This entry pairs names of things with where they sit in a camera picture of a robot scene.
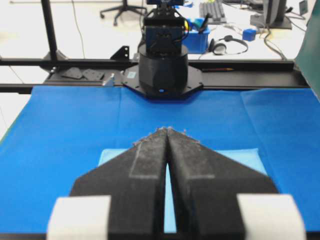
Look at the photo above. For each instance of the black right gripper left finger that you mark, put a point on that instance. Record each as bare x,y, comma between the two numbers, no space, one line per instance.
122,199

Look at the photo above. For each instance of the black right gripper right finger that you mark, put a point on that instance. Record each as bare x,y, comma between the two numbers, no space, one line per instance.
222,199

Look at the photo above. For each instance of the light blue towel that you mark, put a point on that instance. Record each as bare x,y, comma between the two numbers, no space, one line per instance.
247,157

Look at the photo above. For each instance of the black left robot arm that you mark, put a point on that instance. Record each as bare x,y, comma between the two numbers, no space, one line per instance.
163,70

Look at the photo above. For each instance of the dark blue table cloth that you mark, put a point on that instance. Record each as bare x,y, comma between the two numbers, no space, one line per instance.
61,132

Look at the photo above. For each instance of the black and white headphones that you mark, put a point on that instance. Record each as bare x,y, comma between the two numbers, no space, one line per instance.
227,46

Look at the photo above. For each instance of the blue plastic bin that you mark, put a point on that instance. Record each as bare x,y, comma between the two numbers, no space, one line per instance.
195,42

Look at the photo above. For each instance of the small blue box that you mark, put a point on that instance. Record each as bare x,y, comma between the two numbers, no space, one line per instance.
249,34

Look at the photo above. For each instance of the dark green backdrop curtain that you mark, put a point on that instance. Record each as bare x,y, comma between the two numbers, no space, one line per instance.
308,59

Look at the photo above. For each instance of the black office chair base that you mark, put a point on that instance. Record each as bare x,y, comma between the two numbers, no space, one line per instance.
125,7

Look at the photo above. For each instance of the black keyboard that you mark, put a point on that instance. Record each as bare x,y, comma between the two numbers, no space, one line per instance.
216,11

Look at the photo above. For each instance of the computer monitor stand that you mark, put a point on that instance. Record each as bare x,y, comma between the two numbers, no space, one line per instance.
273,16

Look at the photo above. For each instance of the black metal frame rail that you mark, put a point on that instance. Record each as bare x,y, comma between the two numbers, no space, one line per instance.
218,74

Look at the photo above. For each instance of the black vertical frame post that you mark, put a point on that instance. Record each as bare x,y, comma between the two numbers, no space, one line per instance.
54,53

